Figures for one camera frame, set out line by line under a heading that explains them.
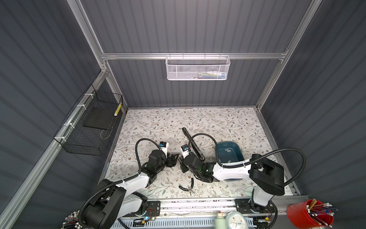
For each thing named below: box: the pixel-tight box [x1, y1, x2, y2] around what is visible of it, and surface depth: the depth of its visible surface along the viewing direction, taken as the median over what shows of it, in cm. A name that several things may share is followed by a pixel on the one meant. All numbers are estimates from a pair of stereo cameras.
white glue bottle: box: [213, 210, 227, 229], surface depth 65 cm
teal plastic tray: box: [214, 141, 245, 165], surface depth 96 cm
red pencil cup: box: [286, 198, 335, 229], surface depth 62 cm
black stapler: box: [182, 127, 206, 161], surface depth 98 cm
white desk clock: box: [225, 210, 249, 229], surface depth 69 cm
